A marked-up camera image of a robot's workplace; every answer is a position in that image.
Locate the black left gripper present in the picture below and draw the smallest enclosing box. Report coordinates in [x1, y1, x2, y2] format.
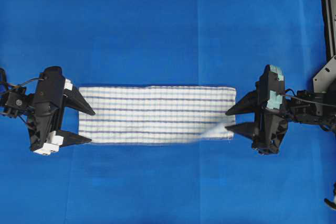
[28, 66, 96, 155]

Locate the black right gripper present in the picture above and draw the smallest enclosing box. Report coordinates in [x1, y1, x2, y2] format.
[225, 65, 288, 155]

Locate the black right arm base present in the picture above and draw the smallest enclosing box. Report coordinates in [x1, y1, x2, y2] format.
[312, 0, 335, 93]

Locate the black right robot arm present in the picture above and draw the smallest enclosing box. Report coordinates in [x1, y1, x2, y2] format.
[225, 65, 335, 155]

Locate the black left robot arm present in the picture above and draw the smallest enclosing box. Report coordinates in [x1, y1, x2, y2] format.
[1, 66, 95, 156]

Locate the blue table cloth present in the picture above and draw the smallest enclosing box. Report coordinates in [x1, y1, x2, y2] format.
[1, 0, 335, 223]

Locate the blue striped white towel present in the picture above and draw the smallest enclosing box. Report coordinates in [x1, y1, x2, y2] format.
[79, 86, 236, 145]

